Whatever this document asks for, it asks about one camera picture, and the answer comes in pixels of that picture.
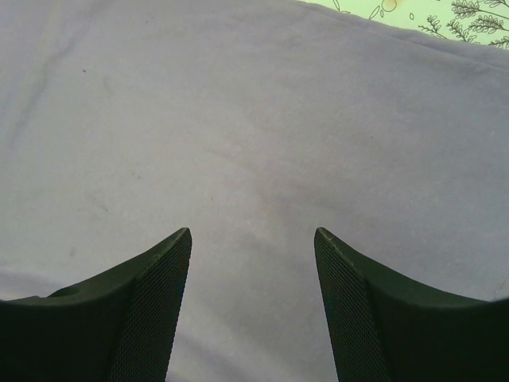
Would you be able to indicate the purple t shirt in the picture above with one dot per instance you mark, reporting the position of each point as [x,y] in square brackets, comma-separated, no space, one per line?
[252,123]

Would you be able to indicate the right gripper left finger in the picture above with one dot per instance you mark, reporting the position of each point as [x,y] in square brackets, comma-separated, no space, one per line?
[116,326]

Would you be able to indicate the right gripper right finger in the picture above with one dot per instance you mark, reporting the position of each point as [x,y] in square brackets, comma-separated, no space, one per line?
[385,326]

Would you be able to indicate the floral patterned table mat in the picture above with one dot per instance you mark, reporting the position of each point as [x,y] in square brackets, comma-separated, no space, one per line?
[480,22]

